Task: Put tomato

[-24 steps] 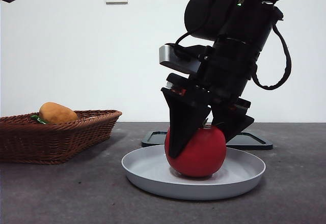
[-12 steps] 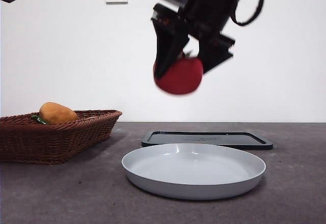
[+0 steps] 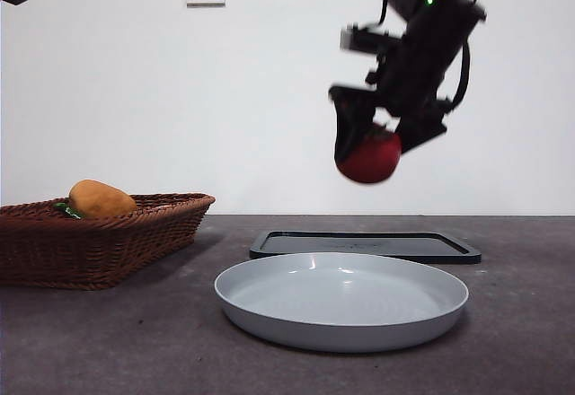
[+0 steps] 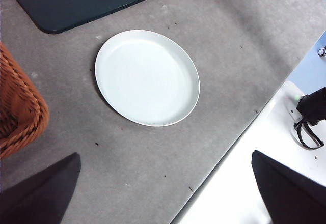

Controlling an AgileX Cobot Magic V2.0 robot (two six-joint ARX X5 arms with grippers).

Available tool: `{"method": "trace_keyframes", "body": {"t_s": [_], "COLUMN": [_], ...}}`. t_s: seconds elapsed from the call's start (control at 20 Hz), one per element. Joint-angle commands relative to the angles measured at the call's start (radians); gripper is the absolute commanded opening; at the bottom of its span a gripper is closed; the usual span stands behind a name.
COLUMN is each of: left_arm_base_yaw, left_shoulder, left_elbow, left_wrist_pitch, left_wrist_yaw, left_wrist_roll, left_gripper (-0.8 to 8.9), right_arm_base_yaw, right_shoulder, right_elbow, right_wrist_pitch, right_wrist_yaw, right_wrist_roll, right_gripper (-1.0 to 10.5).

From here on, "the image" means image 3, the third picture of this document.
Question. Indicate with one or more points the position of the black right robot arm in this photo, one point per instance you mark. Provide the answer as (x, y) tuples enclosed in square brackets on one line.
[(427, 54)]

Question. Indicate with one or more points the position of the brown wicker basket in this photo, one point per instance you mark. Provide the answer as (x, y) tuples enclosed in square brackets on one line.
[(90, 251)]

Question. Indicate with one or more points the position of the red tomato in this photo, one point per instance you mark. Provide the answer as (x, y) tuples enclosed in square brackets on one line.
[(373, 161)]

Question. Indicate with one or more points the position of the grey round plate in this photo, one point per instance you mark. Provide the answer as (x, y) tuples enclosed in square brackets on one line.
[(337, 296)]

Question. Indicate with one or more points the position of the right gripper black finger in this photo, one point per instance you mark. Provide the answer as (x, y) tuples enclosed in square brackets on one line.
[(352, 121), (420, 132)]

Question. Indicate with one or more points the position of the orange-brown potato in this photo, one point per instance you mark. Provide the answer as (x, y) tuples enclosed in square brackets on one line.
[(101, 204)]

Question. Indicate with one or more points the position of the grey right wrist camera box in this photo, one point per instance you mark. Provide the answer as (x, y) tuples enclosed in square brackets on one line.
[(348, 38)]

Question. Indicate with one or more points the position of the black rectangular tray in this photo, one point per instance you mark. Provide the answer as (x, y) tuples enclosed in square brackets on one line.
[(404, 247)]

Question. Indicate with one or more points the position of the green pepper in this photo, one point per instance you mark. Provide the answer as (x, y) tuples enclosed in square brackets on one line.
[(67, 210)]

